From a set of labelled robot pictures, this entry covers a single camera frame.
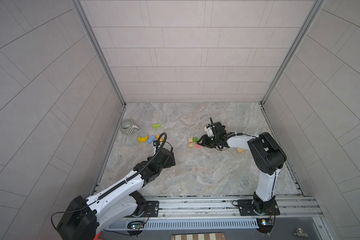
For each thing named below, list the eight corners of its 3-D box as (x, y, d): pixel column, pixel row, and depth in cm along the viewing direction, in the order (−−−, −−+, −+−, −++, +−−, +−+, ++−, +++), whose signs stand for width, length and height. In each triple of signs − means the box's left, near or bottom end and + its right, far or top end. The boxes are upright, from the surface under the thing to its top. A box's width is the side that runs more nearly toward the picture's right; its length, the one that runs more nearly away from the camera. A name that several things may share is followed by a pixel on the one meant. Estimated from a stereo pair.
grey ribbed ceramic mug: (119, 129, 102) (116, 124, 98) (130, 122, 106) (127, 117, 102) (129, 139, 97) (126, 134, 93) (139, 131, 102) (137, 126, 97)
